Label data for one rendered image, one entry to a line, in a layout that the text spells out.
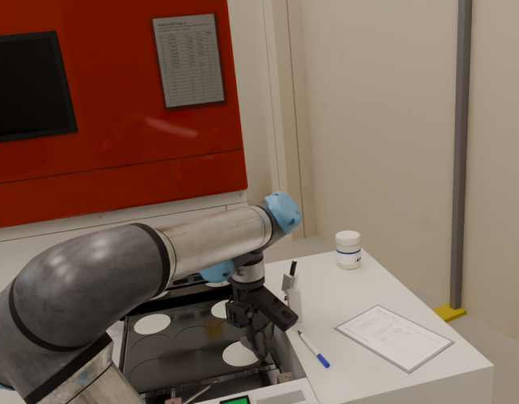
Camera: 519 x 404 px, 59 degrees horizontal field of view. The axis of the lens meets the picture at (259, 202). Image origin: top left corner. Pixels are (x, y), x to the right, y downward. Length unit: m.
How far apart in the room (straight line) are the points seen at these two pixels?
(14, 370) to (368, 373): 0.64
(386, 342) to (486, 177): 1.73
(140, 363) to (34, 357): 0.64
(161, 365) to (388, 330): 0.54
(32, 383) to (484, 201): 2.41
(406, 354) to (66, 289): 0.72
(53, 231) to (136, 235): 0.84
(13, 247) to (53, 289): 0.90
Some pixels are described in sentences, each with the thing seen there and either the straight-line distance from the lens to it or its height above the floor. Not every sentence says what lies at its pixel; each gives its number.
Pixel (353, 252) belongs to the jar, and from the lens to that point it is 1.34.
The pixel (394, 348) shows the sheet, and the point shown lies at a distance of 1.04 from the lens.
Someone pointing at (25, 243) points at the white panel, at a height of 1.16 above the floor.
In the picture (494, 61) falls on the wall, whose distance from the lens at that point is 2.56.
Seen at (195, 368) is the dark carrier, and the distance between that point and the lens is 1.15.
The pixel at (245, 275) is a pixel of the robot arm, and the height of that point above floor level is 1.14.
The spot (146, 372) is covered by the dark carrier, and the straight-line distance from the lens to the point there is 1.18.
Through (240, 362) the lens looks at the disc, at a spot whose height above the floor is 0.90.
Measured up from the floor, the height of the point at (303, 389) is 0.96.
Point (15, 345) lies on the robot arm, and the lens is 0.58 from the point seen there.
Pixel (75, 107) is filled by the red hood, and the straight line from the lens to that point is 1.24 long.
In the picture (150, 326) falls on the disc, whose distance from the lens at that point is 1.34.
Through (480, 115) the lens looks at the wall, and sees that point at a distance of 2.63.
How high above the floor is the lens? 1.58
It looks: 18 degrees down
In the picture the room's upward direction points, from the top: 6 degrees counter-clockwise
